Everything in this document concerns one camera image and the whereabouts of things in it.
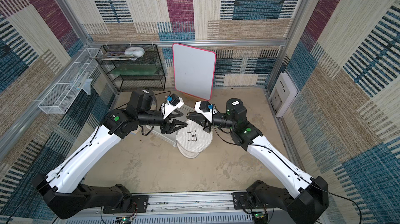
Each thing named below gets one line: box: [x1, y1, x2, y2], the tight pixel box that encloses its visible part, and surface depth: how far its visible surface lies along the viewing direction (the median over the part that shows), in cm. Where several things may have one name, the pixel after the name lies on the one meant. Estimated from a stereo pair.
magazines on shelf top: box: [90, 51, 139, 61], surface depth 82 cm
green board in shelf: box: [108, 65, 158, 76], surface depth 101 cm
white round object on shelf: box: [123, 46, 146, 58], surface depth 91 cm
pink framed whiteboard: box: [172, 43, 217, 101], surface depth 94 cm
